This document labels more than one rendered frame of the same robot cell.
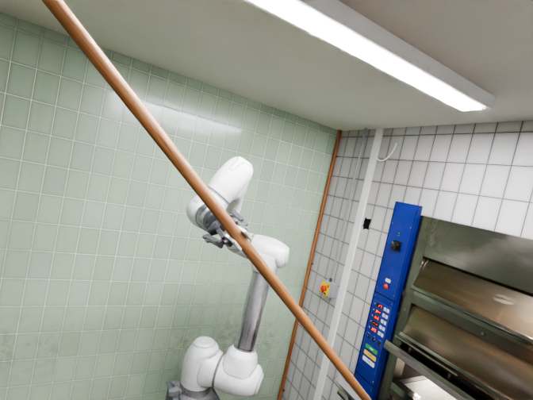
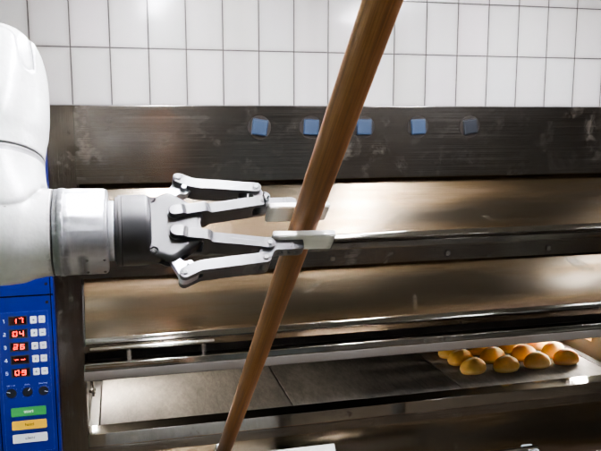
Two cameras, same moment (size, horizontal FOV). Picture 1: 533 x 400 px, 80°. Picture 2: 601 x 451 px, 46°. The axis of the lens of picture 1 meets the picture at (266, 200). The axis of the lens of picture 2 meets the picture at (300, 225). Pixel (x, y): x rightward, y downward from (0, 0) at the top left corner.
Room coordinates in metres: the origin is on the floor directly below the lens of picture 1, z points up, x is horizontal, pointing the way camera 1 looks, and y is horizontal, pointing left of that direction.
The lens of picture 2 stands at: (0.61, 0.81, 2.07)
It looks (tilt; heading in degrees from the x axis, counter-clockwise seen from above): 9 degrees down; 285
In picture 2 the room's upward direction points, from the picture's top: straight up
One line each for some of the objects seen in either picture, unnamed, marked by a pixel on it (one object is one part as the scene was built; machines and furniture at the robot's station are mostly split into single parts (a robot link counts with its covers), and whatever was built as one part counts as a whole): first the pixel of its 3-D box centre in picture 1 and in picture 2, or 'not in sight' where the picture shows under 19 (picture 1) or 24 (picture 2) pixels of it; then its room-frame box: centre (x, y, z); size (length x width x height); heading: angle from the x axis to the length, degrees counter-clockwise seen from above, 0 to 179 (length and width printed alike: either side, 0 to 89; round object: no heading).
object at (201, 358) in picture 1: (202, 361); not in sight; (1.51, 0.14, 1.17); 0.18 x 0.16 x 0.22; 78
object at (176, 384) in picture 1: (190, 387); not in sight; (1.51, 0.17, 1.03); 0.22 x 0.18 x 0.06; 123
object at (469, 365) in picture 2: not in sight; (485, 338); (0.60, -1.99, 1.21); 0.61 x 0.48 x 0.06; 119
